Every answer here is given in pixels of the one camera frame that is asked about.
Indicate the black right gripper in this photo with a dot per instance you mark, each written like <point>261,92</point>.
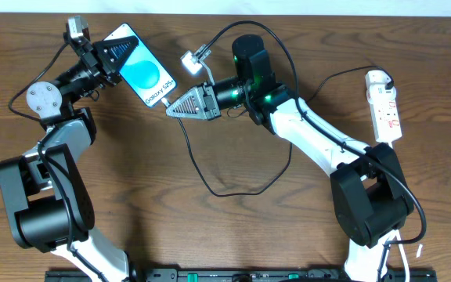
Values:
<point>210,102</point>

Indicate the small white paper tag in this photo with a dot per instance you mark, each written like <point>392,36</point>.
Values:
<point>419,251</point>

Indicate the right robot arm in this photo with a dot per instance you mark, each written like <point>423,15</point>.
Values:
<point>370,195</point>

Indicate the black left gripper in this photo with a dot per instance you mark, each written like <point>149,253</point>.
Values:
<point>98,61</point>

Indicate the white USB charger adapter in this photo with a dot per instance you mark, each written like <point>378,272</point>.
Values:
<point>381,77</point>

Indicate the blue Galaxy smartphone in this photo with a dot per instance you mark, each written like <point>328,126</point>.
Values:
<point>142,71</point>

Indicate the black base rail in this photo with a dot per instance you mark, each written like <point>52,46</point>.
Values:
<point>174,275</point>

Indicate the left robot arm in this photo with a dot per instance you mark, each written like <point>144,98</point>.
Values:
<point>47,204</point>

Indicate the white power strip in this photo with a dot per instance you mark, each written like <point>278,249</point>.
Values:
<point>384,113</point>

